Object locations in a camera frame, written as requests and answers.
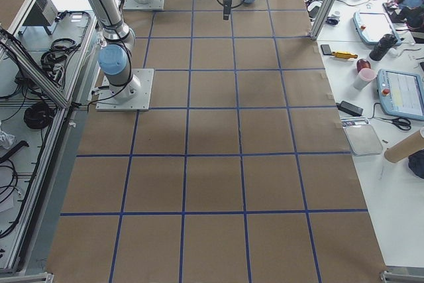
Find teach pendant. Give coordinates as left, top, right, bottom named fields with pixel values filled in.
left=352, top=11, right=401, bottom=46
left=377, top=69, right=423, bottom=121

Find upper teach pendant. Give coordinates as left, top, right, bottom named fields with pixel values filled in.
left=352, top=11, right=401, bottom=46

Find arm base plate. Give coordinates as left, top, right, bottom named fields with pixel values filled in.
left=123, top=0, right=165, bottom=11
left=95, top=68, right=154, bottom=111

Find clear plastic container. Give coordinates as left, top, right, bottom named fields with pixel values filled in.
left=341, top=117, right=383, bottom=156

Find dark red object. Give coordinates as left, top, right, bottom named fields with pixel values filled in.
left=356, top=58, right=371, bottom=73

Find cardboard tube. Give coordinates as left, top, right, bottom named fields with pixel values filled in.
left=384, top=128, right=423, bottom=163

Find black bottle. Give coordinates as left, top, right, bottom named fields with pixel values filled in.
left=369, top=34, right=398, bottom=61

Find coiled black cable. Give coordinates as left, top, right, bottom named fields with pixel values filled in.
left=23, top=100, right=56, bottom=131

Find lower teach pendant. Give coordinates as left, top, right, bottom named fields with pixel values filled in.
left=377, top=69, right=423, bottom=121

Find black scissors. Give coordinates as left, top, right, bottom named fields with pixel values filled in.
left=384, top=117, right=411, bottom=131

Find grey control box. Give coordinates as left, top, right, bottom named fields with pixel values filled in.
left=19, top=0, right=58, bottom=35

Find aluminium frame rail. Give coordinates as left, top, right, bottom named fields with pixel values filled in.
left=1, top=27, right=71, bottom=109

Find black phone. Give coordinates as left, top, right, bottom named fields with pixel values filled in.
left=320, top=44, right=333, bottom=56

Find black power brick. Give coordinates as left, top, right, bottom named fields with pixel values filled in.
left=336, top=101, right=363, bottom=117

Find pink white cup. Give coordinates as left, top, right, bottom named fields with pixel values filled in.
left=353, top=68, right=376, bottom=90

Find yellow tool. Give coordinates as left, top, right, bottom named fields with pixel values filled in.
left=332, top=51, right=358, bottom=60

